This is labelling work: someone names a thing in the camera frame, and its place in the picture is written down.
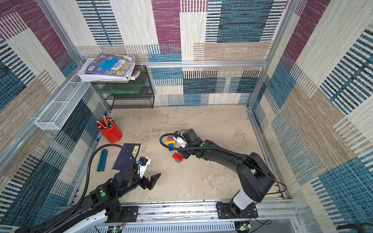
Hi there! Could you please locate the stack of books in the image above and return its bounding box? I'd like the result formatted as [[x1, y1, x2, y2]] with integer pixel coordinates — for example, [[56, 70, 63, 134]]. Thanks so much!
[[77, 53, 141, 83]]

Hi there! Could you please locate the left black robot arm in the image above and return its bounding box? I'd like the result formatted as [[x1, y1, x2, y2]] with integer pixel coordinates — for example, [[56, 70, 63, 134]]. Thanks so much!
[[16, 169, 161, 233]]

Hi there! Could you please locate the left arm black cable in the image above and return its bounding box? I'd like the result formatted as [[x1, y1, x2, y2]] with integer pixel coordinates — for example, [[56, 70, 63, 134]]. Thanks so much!
[[58, 144, 140, 222]]

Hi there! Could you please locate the red long lego brick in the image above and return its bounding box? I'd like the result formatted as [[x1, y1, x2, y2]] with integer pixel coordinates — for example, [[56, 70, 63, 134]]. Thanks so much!
[[172, 153, 184, 162]]

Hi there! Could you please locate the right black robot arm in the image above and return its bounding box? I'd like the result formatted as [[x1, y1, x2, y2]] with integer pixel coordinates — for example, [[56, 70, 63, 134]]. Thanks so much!
[[178, 140, 275, 217]]

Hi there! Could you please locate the white wire mesh basket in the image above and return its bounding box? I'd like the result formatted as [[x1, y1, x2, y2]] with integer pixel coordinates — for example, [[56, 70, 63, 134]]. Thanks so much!
[[35, 82, 90, 131]]

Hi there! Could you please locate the black wire shelf rack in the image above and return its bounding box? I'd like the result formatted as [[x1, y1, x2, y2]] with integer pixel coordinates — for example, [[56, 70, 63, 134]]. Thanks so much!
[[92, 65, 155, 110]]

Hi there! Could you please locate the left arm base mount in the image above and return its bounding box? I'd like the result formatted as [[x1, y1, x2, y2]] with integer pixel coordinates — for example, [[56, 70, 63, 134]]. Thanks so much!
[[107, 205, 139, 224]]

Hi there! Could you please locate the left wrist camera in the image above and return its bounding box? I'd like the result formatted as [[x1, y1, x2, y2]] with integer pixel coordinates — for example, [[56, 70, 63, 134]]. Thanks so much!
[[138, 157, 151, 179]]

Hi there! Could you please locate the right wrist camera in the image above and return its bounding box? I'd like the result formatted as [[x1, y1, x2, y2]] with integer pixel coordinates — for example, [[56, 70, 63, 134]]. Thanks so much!
[[173, 129, 203, 148]]

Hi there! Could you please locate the red pencil cup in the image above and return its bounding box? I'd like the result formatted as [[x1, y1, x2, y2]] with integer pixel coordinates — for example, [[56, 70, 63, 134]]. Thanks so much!
[[96, 115, 122, 143]]

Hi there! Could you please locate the purple notebook yellow label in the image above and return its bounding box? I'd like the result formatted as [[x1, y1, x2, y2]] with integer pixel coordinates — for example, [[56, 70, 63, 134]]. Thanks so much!
[[112, 143, 142, 170]]

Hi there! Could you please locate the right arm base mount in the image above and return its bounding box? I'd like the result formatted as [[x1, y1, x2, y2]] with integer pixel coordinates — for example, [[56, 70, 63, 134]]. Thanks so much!
[[216, 202, 258, 219]]

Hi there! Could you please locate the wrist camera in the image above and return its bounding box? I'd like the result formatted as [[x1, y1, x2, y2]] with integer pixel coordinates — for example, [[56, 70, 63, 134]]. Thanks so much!
[[173, 129, 203, 148], [138, 157, 151, 179]]

